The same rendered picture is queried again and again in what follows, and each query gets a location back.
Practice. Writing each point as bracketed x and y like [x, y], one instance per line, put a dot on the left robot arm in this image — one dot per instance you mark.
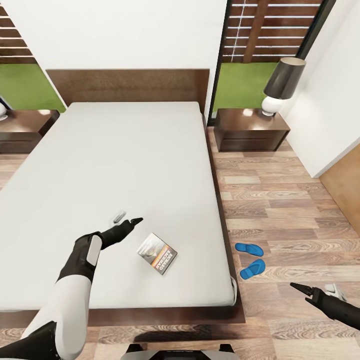
[59, 330]

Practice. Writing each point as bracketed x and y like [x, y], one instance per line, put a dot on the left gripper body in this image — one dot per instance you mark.
[121, 231]

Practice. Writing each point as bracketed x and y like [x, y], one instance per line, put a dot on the hardback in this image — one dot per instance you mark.
[158, 253]

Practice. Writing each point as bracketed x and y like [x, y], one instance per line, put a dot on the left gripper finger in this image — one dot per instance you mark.
[135, 221]

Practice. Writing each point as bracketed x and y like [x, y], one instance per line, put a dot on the sandal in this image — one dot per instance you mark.
[250, 248]
[256, 268]

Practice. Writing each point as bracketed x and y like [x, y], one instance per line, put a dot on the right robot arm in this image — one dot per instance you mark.
[333, 303]

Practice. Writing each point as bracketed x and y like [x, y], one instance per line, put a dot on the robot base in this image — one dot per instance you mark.
[225, 353]

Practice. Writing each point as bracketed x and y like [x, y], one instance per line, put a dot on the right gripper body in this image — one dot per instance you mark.
[334, 308]

